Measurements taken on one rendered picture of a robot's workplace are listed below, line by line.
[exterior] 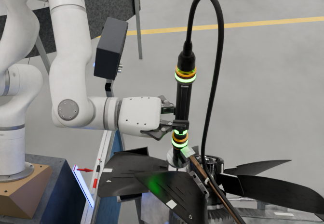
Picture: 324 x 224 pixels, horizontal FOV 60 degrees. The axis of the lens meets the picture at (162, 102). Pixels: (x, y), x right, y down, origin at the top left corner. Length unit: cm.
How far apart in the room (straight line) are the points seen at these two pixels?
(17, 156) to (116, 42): 65
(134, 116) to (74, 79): 16
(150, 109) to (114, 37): 78
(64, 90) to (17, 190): 58
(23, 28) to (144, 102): 49
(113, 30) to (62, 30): 73
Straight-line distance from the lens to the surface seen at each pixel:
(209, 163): 91
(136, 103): 70
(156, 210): 111
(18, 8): 97
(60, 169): 135
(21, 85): 115
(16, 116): 116
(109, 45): 136
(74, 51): 71
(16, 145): 119
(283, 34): 385
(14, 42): 104
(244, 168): 108
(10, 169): 122
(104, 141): 146
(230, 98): 285
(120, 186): 97
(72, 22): 75
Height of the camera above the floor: 206
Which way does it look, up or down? 49 degrees down
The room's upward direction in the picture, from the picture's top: straight up
